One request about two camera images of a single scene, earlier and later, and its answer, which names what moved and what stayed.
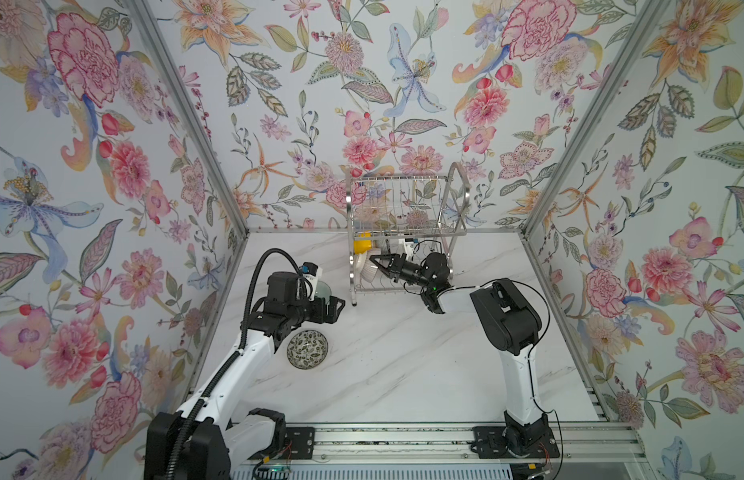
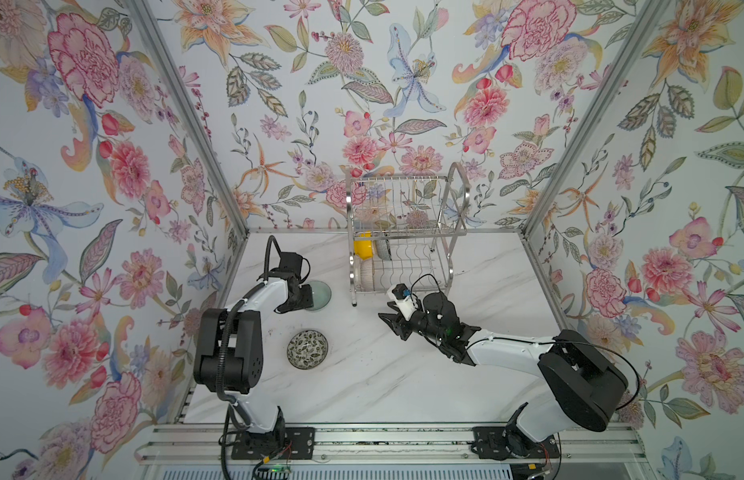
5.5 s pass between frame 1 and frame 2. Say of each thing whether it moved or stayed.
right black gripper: moved
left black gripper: moved
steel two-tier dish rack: stayed
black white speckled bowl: stayed
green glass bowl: stayed
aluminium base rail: stayed
